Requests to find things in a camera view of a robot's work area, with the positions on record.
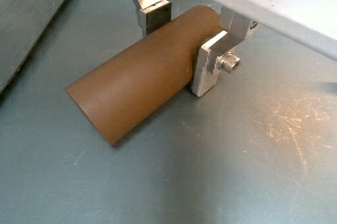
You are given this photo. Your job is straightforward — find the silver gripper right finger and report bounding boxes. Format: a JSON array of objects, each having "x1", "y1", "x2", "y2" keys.
[{"x1": 190, "y1": 7, "x2": 258, "y2": 97}]

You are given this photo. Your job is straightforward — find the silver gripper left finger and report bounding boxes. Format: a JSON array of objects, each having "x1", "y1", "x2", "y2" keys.
[{"x1": 133, "y1": 0, "x2": 170, "y2": 37}]

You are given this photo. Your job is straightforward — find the brown cylinder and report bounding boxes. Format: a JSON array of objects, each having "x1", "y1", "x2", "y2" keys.
[{"x1": 65, "y1": 6, "x2": 221, "y2": 144}]

